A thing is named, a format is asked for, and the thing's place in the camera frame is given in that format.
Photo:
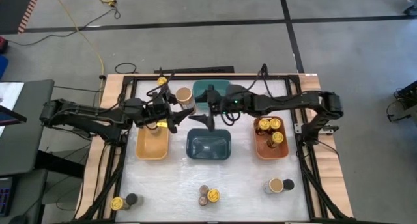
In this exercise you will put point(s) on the person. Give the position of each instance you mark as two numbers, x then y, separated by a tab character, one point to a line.
411	9

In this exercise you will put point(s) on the dark tablet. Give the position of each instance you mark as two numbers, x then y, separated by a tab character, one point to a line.
8	118

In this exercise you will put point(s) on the yellow plastic bin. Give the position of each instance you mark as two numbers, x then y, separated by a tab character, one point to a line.
151	149

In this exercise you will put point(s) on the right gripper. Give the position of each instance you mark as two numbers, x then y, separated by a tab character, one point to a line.
218	100

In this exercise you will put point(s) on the teal plastic bin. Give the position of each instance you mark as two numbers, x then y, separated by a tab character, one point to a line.
200	89

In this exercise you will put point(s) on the dark blue plastic bin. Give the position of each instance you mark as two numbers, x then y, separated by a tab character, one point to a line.
208	149

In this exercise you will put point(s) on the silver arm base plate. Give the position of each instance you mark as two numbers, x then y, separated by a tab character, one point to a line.
329	130

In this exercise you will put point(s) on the grey desk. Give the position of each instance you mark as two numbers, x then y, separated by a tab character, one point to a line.
32	146

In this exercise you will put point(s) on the black aluminium table frame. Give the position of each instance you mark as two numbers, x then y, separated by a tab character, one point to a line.
277	77

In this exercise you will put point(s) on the black stand base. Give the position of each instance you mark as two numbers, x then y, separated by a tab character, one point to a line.
58	163

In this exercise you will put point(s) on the black equipment box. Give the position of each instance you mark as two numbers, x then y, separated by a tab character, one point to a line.
408	95

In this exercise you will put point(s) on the black-lid glass spice jar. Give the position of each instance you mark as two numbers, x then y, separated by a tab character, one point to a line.
288	184
131	198

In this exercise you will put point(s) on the white paper sheet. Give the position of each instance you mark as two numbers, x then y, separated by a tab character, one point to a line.
11	93

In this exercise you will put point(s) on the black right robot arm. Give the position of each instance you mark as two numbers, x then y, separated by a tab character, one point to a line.
293	102

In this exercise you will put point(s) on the red object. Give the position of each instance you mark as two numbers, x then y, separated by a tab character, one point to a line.
2	45

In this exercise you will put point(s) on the orange plastic bin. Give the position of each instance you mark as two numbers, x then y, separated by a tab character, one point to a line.
270	152

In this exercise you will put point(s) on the tan-lid glass spice jar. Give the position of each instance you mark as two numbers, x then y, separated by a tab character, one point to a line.
276	185
184	94
152	129

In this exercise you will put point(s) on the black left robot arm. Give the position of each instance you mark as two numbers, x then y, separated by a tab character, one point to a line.
81	115

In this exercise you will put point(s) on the long black bar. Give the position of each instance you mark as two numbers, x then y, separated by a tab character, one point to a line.
195	69

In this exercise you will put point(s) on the black orange-striped floor mat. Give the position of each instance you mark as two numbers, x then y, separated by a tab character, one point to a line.
13	9

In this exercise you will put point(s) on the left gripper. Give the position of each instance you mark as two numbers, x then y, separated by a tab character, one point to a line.
153	108

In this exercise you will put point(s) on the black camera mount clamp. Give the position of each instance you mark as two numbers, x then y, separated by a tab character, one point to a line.
264	70

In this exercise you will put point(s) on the yellow-lid brown spice can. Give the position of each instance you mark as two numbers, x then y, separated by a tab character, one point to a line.
275	123
162	81
116	203
213	195
277	137
264	123

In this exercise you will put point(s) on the blue object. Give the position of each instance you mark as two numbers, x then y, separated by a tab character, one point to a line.
2	66

